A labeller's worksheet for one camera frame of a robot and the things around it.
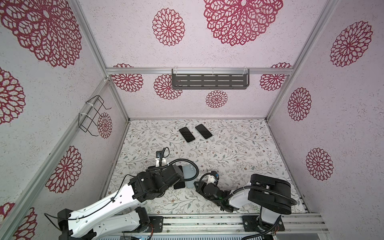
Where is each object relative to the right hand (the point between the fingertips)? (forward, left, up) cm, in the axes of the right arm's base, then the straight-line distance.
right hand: (191, 183), depth 84 cm
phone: (+39, +5, -4) cm, 39 cm away
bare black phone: (0, +7, -2) cm, 7 cm away
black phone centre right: (+42, -7, -3) cm, 43 cm away
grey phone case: (+9, +2, -5) cm, 11 cm away
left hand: (-1, +11, +16) cm, 19 cm away
